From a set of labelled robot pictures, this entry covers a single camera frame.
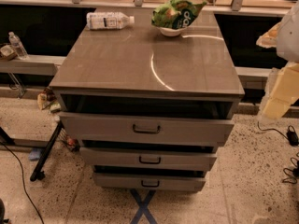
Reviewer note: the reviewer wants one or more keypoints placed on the grey drawer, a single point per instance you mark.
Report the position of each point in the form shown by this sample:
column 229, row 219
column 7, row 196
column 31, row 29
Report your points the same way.
column 148, row 159
column 149, row 182
column 146, row 130

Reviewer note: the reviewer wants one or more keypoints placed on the lying white plastic bottle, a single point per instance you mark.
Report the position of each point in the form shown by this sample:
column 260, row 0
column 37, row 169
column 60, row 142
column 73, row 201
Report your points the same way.
column 108, row 20

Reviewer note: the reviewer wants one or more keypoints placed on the black table leg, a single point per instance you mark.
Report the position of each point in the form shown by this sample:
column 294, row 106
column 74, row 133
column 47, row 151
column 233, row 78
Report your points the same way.
column 38, row 173

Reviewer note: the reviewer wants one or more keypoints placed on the bottom grey drawer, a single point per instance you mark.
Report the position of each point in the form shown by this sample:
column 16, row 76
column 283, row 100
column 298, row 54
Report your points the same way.
column 149, row 182

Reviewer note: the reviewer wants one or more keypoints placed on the green rice chip bag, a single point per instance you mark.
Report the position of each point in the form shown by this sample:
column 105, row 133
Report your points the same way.
column 176, row 14

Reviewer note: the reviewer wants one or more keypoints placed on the grey side shelf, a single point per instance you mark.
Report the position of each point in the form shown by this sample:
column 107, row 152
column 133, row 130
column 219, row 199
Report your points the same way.
column 33, row 65

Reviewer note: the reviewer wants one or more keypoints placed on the black power adapter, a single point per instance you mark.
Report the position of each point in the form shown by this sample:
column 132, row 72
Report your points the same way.
column 292, row 136

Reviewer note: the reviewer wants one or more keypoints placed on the white paper bowl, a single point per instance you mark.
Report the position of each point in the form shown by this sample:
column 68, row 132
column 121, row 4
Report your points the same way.
column 171, row 32

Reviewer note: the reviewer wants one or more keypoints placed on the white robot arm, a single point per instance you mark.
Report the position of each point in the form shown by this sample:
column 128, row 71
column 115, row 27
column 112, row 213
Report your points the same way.
column 287, row 45

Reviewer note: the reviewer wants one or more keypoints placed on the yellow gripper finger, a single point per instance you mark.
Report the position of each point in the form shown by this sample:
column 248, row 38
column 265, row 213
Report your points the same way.
column 284, row 93
column 269, row 39

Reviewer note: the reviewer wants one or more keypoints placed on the small brown object on shelf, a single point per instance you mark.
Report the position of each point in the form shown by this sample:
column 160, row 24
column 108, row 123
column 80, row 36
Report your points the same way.
column 7, row 53

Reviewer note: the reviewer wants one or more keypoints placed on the top grey drawer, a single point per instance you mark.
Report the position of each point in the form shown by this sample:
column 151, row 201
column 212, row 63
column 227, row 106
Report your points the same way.
column 146, row 130

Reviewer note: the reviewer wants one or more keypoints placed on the middle grey drawer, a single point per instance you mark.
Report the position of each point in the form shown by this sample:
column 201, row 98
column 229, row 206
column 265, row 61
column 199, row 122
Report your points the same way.
column 148, row 159

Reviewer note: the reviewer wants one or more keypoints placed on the snack bags on floor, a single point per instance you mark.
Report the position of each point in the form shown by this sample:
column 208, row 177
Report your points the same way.
column 47, row 100

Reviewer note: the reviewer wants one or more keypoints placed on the grey drawer cabinet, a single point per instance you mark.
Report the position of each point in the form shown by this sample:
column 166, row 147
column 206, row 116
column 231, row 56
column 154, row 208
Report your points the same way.
column 137, row 71

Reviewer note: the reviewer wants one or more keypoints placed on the small standing water bottle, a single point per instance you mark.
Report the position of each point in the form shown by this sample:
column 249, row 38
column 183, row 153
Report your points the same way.
column 17, row 45

